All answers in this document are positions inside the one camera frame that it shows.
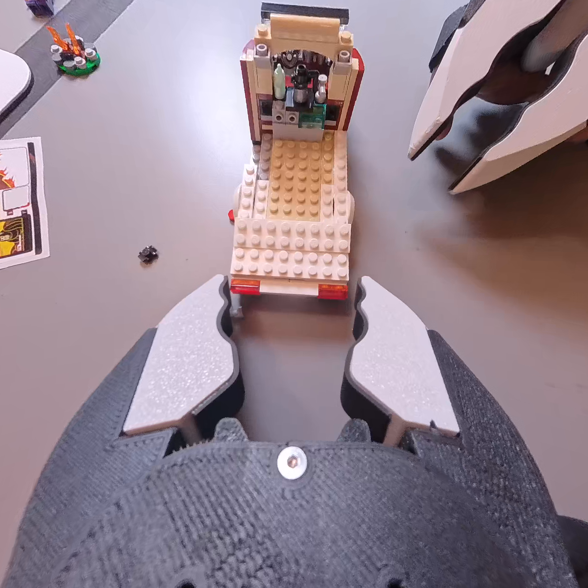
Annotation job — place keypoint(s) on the person's right hand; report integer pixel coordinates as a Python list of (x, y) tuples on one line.
[(500, 82)]

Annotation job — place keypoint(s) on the small black brick piece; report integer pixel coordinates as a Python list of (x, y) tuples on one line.
[(148, 254)]

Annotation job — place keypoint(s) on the white book stand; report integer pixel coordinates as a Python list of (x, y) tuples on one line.
[(11, 82)]

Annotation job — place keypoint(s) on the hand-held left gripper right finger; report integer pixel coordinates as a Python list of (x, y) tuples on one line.
[(399, 367)]

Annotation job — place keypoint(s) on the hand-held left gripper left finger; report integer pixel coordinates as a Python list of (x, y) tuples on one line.
[(183, 363)]

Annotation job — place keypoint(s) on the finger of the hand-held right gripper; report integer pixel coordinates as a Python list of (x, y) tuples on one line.
[(551, 115), (468, 59)]

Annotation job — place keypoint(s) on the white long brick plate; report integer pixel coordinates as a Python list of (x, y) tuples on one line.
[(289, 264), (289, 235)]

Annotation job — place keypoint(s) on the sticker sheet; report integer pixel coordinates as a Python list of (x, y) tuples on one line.
[(23, 206)]

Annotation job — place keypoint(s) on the purple toy minifigure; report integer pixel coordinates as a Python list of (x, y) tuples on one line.
[(41, 7)]

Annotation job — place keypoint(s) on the toy campfire on green plate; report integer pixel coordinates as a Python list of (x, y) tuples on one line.
[(76, 57)]

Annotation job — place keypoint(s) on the toy brick truck model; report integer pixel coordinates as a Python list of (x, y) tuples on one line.
[(294, 160)]

